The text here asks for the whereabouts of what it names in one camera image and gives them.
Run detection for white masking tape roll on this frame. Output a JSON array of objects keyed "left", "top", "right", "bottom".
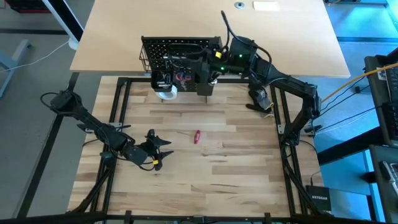
[{"left": 155, "top": 84, "right": 179, "bottom": 101}]

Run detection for black Netgear network switch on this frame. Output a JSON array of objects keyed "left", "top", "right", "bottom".
[{"left": 305, "top": 184, "right": 333, "bottom": 215}]

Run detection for black plastic bin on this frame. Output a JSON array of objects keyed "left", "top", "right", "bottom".
[
  {"left": 195, "top": 80, "right": 216, "bottom": 97},
  {"left": 150, "top": 70, "right": 175, "bottom": 93}
]

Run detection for pale yellow pad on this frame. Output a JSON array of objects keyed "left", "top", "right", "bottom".
[{"left": 252, "top": 1, "right": 280, "bottom": 12}]

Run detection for light wood desk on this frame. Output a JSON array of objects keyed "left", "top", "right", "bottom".
[{"left": 70, "top": 0, "right": 351, "bottom": 78}]

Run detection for white cable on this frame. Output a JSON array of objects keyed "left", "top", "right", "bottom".
[{"left": 0, "top": 40, "right": 71, "bottom": 74}]

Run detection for white desk leg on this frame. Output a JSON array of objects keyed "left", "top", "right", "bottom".
[{"left": 42, "top": 0, "right": 81, "bottom": 50}]

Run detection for grey metal stand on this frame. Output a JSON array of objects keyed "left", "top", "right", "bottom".
[{"left": 0, "top": 39, "right": 32, "bottom": 97}]

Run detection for yellow cable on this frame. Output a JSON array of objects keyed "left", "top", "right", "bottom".
[{"left": 320, "top": 62, "right": 398, "bottom": 103}]

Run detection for black crate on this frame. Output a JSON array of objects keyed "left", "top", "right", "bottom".
[{"left": 4, "top": 0, "right": 50, "bottom": 14}]

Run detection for red-handled screwdriver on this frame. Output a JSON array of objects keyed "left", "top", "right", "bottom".
[{"left": 186, "top": 129, "right": 203, "bottom": 146}]

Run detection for black wire basket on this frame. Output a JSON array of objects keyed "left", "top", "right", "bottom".
[{"left": 138, "top": 45, "right": 154, "bottom": 76}]

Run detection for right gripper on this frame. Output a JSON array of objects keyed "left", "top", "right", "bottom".
[{"left": 167, "top": 54, "right": 239, "bottom": 84}]

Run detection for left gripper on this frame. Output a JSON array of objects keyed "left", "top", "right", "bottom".
[{"left": 129, "top": 128, "right": 175, "bottom": 172}]

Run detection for dark side desk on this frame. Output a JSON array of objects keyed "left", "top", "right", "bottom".
[
  {"left": 368, "top": 144, "right": 398, "bottom": 224},
  {"left": 363, "top": 46, "right": 398, "bottom": 147}
]

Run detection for red blue handled scissors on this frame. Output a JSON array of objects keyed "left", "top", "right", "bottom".
[{"left": 174, "top": 71, "right": 192, "bottom": 91}]

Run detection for black metal pegboard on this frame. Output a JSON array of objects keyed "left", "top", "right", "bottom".
[{"left": 141, "top": 35, "right": 223, "bottom": 104}]

